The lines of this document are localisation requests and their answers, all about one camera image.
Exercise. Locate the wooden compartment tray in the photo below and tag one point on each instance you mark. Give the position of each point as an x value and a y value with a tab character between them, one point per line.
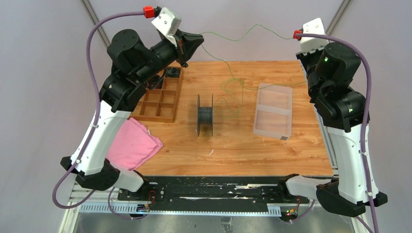
160	102

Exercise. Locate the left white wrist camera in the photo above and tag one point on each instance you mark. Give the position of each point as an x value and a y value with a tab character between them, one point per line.
167	22

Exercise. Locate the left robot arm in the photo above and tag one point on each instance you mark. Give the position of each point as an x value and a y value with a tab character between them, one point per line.
133	66

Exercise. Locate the slotted aluminium cable duct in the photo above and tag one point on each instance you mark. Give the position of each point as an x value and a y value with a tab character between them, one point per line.
134	208

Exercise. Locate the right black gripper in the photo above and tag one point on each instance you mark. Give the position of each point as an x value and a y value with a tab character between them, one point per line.
303	58

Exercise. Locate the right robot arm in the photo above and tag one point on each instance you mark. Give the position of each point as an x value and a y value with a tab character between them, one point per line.
345	117

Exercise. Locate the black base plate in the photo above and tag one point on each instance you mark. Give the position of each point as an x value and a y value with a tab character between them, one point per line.
212	193

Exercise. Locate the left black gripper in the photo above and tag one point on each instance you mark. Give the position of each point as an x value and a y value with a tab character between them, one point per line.
187	44

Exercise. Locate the pink cloth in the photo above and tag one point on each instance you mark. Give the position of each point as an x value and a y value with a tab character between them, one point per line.
133	146

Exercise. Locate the clear plastic box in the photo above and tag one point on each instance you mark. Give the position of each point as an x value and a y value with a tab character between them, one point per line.
273	116

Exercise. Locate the black cable spool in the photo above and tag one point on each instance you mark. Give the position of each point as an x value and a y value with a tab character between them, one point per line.
205	116

